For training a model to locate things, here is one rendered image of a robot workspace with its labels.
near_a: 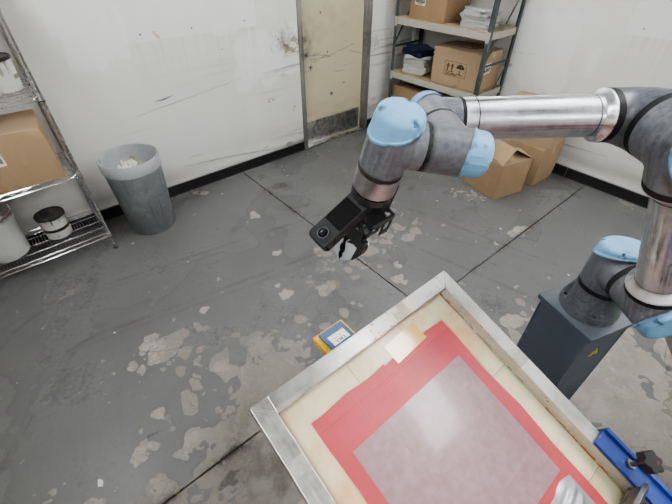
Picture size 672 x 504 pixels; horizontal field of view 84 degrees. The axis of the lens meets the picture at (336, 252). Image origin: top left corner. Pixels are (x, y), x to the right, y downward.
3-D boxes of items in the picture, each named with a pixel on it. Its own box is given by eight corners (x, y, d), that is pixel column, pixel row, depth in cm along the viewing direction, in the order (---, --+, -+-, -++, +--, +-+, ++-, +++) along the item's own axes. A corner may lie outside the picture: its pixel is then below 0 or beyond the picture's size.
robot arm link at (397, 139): (438, 131, 51) (378, 121, 49) (410, 189, 59) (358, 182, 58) (429, 98, 55) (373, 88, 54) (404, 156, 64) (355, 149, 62)
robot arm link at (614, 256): (611, 265, 106) (636, 227, 97) (644, 301, 96) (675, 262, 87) (570, 267, 105) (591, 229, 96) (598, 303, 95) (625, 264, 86)
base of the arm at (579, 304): (585, 281, 115) (599, 257, 108) (630, 317, 104) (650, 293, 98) (547, 295, 111) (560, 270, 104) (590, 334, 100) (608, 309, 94)
